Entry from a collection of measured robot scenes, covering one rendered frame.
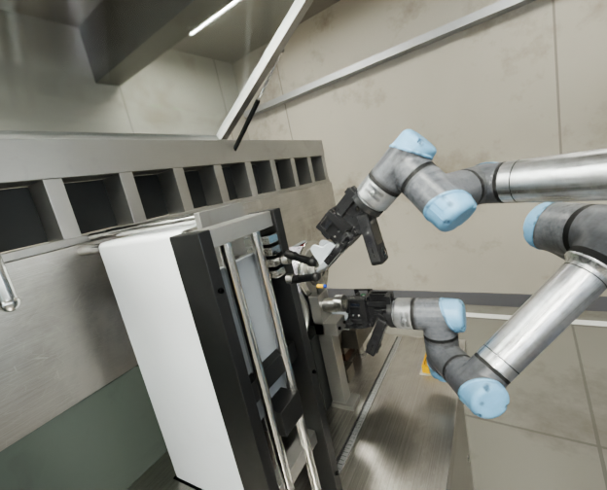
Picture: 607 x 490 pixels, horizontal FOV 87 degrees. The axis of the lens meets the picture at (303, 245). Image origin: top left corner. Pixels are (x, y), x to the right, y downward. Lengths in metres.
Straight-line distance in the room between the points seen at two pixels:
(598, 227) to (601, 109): 2.42
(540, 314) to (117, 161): 0.94
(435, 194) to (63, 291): 0.72
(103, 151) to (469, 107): 2.82
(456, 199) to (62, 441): 0.84
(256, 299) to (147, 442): 0.56
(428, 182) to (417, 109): 2.71
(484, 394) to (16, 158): 0.95
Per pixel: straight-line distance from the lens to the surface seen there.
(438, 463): 0.78
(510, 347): 0.73
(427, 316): 0.78
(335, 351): 0.82
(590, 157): 0.62
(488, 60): 3.23
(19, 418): 0.80
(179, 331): 0.60
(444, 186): 0.59
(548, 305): 0.75
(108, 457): 0.91
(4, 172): 0.79
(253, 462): 0.49
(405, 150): 0.62
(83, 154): 0.85
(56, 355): 0.80
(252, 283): 0.47
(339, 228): 0.69
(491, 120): 3.17
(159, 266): 0.57
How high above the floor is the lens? 1.47
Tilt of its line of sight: 11 degrees down
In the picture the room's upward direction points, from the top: 12 degrees counter-clockwise
